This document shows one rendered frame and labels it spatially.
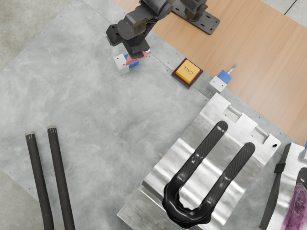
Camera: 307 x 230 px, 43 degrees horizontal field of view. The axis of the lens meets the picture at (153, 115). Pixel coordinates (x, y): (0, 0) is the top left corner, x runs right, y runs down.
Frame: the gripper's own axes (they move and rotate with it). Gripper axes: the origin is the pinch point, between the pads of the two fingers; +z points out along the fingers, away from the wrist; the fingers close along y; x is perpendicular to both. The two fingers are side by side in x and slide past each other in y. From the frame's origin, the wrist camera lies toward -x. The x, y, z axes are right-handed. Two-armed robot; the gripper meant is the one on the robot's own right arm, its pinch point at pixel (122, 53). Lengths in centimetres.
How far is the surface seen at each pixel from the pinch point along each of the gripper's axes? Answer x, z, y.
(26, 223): -15, 115, 22
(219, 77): 26.9, -6.3, 20.1
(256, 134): 25, -8, 43
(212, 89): 24.2, -3.1, 22.3
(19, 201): -14, 115, 10
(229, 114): 21.7, -5.8, 33.1
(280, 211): 17, -7, 67
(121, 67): 2.1, 6.5, 1.6
